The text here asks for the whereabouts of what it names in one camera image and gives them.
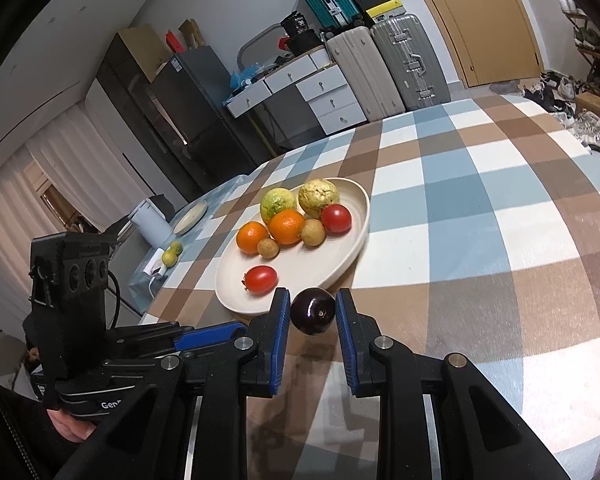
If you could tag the grey suitcase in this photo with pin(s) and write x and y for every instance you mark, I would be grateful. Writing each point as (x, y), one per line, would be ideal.
(410, 60)

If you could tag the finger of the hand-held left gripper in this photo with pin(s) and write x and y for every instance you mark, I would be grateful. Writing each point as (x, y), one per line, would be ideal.
(205, 337)

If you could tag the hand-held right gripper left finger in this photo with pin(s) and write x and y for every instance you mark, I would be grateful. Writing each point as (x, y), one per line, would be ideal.
(279, 342)

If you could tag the cardboard box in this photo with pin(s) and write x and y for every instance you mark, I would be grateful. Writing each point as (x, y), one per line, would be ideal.
(145, 52)

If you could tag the white curtain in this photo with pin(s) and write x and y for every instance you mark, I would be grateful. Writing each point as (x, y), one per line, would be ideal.
(35, 195)

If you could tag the white kettle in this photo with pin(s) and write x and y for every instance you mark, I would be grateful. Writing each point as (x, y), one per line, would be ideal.
(150, 222)

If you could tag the large orange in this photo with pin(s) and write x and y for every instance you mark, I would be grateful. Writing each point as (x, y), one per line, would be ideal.
(287, 227)

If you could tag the brown longan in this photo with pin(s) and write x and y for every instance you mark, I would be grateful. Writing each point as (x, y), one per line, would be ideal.
(313, 233)
(268, 248)

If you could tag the white drawer cabinet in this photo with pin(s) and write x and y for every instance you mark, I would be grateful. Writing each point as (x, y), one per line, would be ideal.
(325, 100)

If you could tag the green yellow guava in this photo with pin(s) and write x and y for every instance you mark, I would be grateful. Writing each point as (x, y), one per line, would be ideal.
(278, 204)

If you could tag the white charger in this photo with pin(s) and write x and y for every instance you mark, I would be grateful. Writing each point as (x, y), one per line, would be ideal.
(155, 266)

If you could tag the pale yellow guava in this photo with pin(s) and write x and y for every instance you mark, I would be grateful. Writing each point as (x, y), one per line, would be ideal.
(319, 196)

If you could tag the dark refrigerator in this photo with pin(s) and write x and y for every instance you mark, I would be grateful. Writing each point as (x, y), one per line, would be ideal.
(130, 115)

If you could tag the small beige plate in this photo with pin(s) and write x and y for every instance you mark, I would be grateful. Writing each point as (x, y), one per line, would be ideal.
(190, 217)

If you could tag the wooden door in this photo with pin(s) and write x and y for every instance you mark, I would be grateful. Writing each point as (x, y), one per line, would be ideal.
(480, 20)

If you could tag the small green citrus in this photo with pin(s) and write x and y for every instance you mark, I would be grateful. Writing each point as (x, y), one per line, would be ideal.
(175, 248)
(168, 258)

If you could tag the dark purple plum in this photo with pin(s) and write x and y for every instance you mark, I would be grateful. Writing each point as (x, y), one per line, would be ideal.
(312, 312)

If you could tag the round red tomato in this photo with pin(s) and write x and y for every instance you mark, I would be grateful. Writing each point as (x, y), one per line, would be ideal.
(336, 218)

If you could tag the checked tablecloth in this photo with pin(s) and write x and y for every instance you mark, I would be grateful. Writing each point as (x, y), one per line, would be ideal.
(480, 220)

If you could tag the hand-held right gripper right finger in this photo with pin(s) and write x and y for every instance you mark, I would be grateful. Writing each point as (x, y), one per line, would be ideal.
(344, 347)

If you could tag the beige suitcase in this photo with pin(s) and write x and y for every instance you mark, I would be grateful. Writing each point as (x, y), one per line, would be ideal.
(365, 75)

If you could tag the large cream plate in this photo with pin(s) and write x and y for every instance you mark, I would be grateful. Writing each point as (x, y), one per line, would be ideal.
(310, 270)

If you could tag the shoe rack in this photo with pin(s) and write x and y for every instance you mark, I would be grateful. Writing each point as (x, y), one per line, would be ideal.
(592, 45)

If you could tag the grey white sneakers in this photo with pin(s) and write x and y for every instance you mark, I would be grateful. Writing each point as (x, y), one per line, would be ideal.
(595, 132)

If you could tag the blue plastic bag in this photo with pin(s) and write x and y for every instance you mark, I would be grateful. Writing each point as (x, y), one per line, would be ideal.
(247, 77)

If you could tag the small orange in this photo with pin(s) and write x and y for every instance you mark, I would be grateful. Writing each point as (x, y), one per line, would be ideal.
(251, 237)

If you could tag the person's left hand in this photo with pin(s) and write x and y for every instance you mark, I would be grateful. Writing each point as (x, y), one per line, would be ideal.
(70, 425)

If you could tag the oval red tomato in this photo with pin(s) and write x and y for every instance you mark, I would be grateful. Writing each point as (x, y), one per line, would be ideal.
(261, 278)

